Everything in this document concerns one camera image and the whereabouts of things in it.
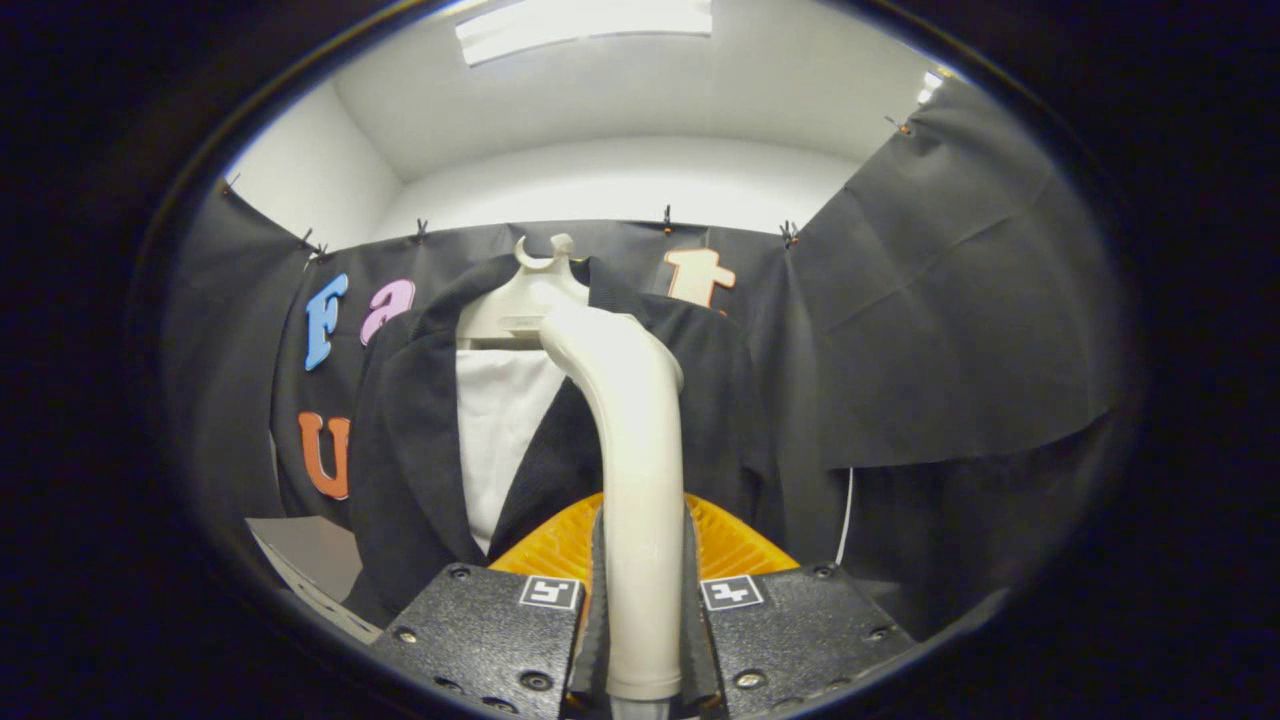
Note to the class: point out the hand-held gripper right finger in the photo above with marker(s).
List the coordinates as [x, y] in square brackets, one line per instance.
[800, 630]

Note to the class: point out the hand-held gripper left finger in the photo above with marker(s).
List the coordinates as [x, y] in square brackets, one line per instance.
[490, 630]

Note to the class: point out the black suit jacket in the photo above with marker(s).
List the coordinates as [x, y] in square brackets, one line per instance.
[410, 450]

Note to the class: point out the cream steamer hanger head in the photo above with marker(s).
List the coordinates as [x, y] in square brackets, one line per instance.
[510, 305]

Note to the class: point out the grey cabinet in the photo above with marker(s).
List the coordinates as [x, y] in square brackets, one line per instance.
[310, 550]

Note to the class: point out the black backdrop cloth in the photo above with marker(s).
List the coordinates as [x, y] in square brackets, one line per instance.
[950, 300]

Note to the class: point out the row of black cloth clips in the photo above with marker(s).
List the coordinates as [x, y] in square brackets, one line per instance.
[788, 236]

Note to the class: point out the small ceiling light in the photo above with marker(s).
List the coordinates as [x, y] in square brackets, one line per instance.
[930, 88]

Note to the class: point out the large rectangular ceiling light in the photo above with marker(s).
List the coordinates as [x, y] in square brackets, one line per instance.
[580, 25]

